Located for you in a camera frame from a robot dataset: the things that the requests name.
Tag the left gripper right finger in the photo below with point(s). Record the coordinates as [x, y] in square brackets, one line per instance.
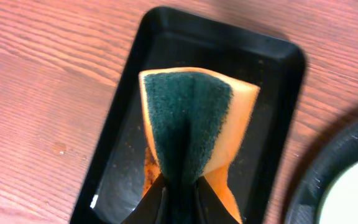
[208, 209]

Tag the black rectangular tray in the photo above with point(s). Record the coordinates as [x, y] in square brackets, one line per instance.
[166, 38]

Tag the green and yellow sponge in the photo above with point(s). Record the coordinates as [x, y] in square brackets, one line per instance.
[194, 122]

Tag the round black serving tray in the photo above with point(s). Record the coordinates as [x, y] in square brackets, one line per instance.
[340, 153]

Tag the light blue plate left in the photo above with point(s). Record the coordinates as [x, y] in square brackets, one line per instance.
[340, 201]

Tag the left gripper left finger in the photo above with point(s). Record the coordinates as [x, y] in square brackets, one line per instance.
[152, 209]

